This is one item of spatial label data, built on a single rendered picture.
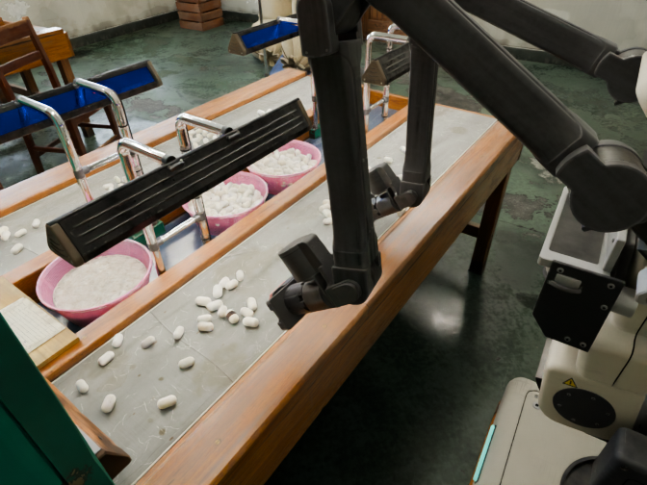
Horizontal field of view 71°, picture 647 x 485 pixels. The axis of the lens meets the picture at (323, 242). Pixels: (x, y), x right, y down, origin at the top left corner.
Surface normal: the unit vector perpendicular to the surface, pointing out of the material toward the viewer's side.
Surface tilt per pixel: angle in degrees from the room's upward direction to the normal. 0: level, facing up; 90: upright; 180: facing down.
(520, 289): 0
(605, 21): 90
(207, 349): 0
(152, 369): 0
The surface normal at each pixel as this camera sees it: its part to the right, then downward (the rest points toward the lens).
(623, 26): -0.53, 0.53
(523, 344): -0.02, -0.78
